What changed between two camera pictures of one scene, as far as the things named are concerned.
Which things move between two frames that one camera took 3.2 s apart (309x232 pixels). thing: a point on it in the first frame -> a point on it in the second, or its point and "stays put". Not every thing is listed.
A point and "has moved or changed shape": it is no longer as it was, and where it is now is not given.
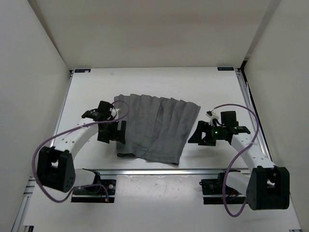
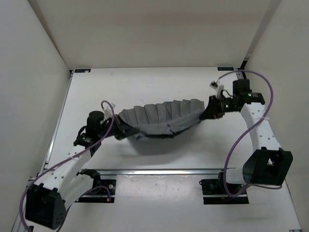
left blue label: (82, 70) stays put
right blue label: (225, 68) stays put
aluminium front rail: (170, 172) stays put
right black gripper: (202, 126) -> (212, 111)
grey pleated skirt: (158, 128) has moved or changed shape
